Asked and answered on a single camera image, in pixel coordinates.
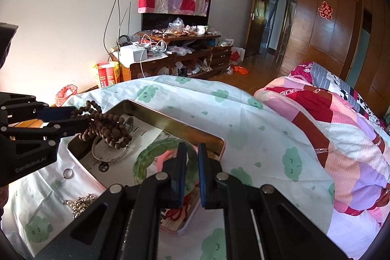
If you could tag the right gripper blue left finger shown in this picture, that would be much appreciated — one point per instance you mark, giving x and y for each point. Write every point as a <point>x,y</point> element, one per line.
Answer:
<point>178,176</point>

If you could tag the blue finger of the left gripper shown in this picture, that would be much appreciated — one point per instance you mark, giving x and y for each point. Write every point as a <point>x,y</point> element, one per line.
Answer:
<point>56,113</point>
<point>65,128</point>

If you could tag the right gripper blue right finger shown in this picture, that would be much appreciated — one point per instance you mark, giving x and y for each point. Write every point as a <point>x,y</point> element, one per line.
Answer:
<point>206,177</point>

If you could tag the green jade bangle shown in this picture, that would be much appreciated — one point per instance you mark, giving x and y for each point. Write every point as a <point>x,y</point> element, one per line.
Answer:
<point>157,148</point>

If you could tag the silver bangle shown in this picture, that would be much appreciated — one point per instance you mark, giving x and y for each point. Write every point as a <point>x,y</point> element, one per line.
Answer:
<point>105,153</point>

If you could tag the pink bangle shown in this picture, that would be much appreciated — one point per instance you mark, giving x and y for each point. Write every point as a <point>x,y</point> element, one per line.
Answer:
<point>167,155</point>

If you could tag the wooden bedroom door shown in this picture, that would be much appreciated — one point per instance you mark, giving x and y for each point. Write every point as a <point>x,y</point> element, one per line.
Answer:
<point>256,27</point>

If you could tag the person's left hand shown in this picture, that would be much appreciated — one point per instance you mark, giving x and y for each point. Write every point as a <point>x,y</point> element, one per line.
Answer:
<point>4,196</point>

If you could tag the pink metal tin box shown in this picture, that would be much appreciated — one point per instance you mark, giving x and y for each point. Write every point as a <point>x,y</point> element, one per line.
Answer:
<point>80,147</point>

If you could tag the paper leaflet in tin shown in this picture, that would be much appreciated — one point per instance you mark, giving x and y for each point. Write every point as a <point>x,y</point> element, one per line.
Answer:
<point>109,166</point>

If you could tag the red yellow gift bag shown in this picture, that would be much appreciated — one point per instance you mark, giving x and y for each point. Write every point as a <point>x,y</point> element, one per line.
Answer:
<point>107,73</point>

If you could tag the white box on cabinet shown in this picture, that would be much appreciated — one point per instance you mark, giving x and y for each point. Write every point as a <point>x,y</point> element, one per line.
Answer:
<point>132,54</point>

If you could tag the orange item on floor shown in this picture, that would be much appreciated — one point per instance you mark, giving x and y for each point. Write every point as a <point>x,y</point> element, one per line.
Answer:
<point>240,69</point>

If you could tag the wooden TV cabinet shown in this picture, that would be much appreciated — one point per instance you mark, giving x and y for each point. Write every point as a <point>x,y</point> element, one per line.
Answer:
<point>184,55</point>

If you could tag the black television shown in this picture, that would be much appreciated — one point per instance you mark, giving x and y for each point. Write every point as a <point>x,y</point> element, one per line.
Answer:
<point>154,21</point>

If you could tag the pink red patchwork quilt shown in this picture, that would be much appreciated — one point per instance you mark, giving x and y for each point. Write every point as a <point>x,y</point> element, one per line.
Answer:
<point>347,138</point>

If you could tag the red double happiness decal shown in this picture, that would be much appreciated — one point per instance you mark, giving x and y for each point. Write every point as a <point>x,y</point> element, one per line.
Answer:
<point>325,11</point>

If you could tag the wooden wardrobe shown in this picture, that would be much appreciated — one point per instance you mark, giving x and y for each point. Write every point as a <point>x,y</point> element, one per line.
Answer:
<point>329,43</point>

